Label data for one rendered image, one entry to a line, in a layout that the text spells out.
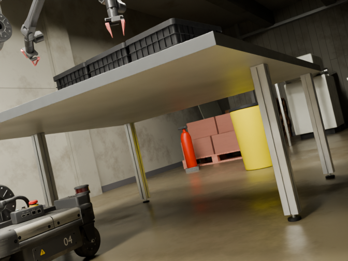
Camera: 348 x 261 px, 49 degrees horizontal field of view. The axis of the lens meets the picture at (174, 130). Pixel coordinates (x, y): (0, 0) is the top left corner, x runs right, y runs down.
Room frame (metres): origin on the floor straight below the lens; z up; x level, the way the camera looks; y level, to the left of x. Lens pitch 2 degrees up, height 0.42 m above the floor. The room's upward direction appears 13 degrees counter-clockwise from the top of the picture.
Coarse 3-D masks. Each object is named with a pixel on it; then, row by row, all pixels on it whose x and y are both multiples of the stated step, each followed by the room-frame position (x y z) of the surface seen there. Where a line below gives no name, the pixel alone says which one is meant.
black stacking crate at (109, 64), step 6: (126, 48) 1.78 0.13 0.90; (114, 54) 1.81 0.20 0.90; (120, 54) 1.79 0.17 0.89; (126, 54) 1.77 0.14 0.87; (102, 60) 1.87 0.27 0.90; (108, 60) 1.85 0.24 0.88; (114, 60) 1.81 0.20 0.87; (120, 60) 1.80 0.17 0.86; (126, 60) 1.77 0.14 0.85; (90, 66) 1.93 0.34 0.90; (96, 66) 1.90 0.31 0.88; (102, 66) 1.87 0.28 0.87; (108, 66) 1.84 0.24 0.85; (114, 66) 1.83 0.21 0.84; (90, 72) 1.95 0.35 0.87; (96, 72) 1.91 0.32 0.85; (102, 72) 1.88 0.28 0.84
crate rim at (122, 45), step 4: (120, 44) 1.77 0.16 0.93; (124, 44) 1.76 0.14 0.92; (112, 48) 1.80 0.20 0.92; (116, 48) 1.79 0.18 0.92; (120, 48) 1.77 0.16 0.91; (104, 52) 1.84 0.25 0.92; (108, 52) 1.82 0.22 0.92; (112, 52) 1.80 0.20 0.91; (96, 56) 1.88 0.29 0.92; (100, 56) 1.86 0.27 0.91; (104, 56) 1.84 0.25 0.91; (88, 60) 1.92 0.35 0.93; (92, 60) 1.90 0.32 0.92; (96, 60) 1.88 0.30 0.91; (88, 64) 1.92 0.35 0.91
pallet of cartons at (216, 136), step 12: (204, 120) 5.97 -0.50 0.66; (216, 120) 5.88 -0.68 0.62; (228, 120) 5.78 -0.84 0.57; (192, 132) 6.10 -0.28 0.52; (204, 132) 5.99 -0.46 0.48; (216, 132) 5.89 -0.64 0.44; (228, 132) 5.43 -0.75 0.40; (204, 144) 5.62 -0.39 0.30; (216, 144) 5.52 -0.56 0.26; (228, 144) 5.45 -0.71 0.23; (204, 156) 5.63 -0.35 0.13; (216, 156) 5.54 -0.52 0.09; (228, 156) 6.11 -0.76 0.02; (240, 156) 5.69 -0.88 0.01
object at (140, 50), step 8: (176, 24) 1.60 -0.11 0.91; (160, 32) 1.63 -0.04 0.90; (168, 32) 1.60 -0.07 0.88; (176, 32) 1.58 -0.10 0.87; (184, 32) 1.62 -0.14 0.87; (192, 32) 1.68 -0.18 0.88; (200, 32) 1.73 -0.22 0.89; (208, 32) 1.79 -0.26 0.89; (144, 40) 1.68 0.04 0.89; (152, 40) 1.66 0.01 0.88; (160, 40) 1.63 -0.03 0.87; (168, 40) 1.61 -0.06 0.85; (176, 40) 1.58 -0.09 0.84; (184, 40) 1.62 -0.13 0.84; (136, 48) 1.72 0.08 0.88; (144, 48) 1.69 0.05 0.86; (152, 48) 1.67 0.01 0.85; (160, 48) 1.64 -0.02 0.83; (136, 56) 1.72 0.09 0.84; (144, 56) 1.69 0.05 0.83
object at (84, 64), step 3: (81, 63) 1.95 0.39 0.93; (84, 63) 1.95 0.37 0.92; (75, 66) 1.99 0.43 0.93; (78, 66) 1.97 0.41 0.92; (81, 66) 1.96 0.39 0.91; (84, 66) 1.95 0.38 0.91; (69, 69) 2.02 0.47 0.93; (72, 69) 2.00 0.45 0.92; (75, 69) 1.99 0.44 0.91; (63, 72) 2.06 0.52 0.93; (66, 72) 2.04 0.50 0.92; (69, 72) 2.02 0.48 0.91; (57, 75) 2.09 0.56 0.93; (60, 75) 2.08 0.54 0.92; (63, 75) 2.06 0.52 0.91; (54, 78) 2.11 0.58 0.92; (57, 78) 2.09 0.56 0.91; (54, 81) 2.13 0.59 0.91
